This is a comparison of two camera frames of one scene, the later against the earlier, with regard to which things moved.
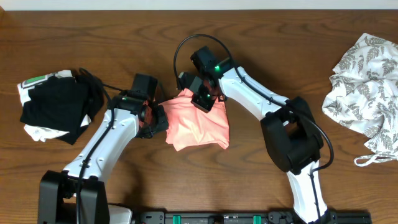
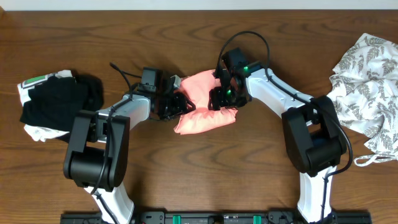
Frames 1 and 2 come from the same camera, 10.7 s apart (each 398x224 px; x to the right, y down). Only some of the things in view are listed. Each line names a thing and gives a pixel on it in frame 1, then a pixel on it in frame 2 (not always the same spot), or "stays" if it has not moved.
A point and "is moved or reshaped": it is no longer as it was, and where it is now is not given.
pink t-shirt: x=189 y=125 is moved or reshaped
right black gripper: x=204 y=106 → x=216 y=98
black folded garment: x=63 y=104 stays
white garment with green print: x=39 y=134 stays
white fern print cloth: x=364 y=95 stays
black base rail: x=245 y=218 stays
